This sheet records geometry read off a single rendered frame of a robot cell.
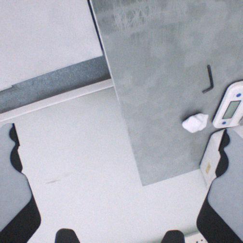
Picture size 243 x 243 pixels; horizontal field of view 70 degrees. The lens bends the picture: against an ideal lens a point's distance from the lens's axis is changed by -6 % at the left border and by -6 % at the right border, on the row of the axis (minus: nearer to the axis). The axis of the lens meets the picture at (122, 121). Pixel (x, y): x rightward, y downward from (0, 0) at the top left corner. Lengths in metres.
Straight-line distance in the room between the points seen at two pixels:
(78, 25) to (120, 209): 0.88
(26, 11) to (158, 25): 0.20
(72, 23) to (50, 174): 1.02
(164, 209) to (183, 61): 0.75
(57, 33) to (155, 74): 0.21
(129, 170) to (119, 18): 0.87
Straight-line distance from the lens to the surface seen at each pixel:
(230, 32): 0.44
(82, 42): 0.33
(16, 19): 0.32
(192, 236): 0.93
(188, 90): 0.48
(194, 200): 1.02
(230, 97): 0.56
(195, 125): 0.55
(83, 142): 1.22
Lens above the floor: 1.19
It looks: 37 degrees down
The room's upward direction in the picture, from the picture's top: 163 degrees clockwise
